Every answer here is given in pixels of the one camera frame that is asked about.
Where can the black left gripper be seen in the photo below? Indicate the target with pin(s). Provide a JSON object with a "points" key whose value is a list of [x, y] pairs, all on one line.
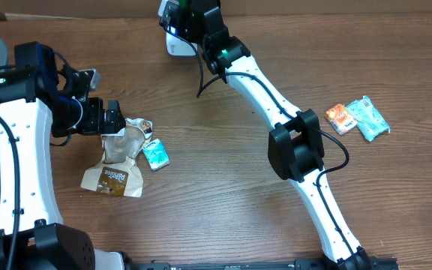
{"points": [[97, 124]]}

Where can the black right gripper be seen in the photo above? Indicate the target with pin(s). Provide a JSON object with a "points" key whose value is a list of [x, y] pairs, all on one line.
{"points": [[190, 36]]}

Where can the brown bread bag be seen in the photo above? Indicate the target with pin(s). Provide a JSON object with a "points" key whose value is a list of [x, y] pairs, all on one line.
{"points": [[117, 172]]}

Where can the small teal tissue pack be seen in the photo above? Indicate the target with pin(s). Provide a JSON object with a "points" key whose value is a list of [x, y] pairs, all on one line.
{"points": [[156, 154]]}

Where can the orange tissue pack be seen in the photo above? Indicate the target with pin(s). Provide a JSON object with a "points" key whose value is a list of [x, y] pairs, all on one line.
{"points": [[341, 120]]}

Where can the large teal tissue pack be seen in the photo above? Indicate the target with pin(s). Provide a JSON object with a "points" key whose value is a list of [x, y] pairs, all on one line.
{"points": [[369, 120]]}

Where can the green lid jar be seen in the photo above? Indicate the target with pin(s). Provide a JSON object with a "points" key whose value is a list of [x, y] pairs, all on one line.
{"points": [[183, 3]]}

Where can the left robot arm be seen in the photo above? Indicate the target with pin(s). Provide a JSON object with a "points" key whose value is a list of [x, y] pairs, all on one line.
{"points": [[43, 97]]}

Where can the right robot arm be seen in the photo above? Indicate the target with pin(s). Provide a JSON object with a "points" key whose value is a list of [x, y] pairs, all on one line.
{"points": [[295, 139]]}

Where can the white barcode scanner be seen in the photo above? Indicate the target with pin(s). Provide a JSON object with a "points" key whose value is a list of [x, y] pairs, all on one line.
{"points": [[176, 46]]}

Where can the cardboard back board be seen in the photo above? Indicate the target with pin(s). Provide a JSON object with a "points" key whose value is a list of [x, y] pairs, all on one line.
{"points": [[27, 9]]}

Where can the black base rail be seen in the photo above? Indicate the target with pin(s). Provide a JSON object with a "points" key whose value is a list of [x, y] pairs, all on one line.
{"points": [[298, 264]]}

